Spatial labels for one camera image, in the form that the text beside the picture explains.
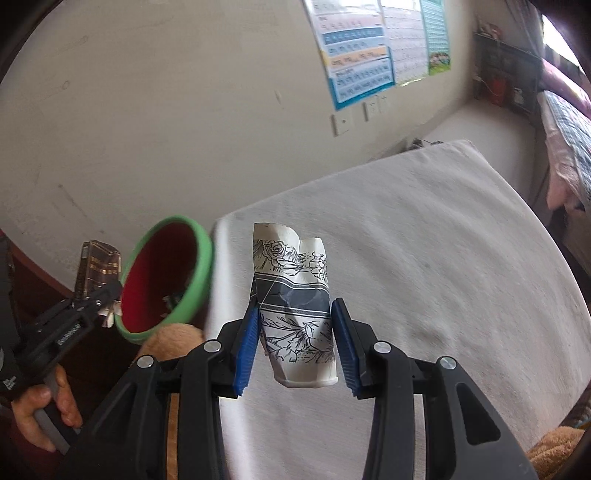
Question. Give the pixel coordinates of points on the white wall socket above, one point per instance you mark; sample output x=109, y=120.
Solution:
x=375, y=105

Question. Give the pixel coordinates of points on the green red trash bin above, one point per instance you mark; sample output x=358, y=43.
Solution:
x=167, y=278

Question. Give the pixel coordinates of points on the person's left hand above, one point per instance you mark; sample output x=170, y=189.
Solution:
x=38, y=397

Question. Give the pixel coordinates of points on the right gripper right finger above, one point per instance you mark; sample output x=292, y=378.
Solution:
x=465, y=436

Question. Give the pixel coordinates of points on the red small bucket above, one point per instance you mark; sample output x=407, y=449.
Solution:
x=498, y=90

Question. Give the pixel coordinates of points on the pink pillow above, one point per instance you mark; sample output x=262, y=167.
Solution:
x=554, y=80

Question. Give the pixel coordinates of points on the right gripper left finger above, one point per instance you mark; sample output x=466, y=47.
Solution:
x=162, y=419

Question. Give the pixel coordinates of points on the tan plush cushion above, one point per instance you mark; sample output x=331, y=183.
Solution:
x=171, y=341

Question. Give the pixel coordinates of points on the grey sneaker left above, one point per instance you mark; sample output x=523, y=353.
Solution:
x=417, y=143

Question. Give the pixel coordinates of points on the blue pinyin wall poster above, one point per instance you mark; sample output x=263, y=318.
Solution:
x=353, y=44

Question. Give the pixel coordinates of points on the white chart wall poster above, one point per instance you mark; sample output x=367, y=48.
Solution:
x=407, y=39

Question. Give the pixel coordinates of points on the green chart wall poster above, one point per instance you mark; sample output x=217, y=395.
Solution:
x=437, y=38

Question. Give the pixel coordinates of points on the white table cloth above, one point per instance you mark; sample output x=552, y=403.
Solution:
x=441, y=256

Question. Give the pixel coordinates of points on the brown patterned box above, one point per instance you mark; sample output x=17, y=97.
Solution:
x=99, y=264

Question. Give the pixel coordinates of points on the crushed floral paper cup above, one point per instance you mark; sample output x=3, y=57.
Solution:
x=291, y=284

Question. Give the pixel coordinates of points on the dark metal shelf rack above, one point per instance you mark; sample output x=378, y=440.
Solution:
x=521, y=68

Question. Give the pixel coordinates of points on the bed with plaid quilt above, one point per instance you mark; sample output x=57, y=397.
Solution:
x=567, y=141

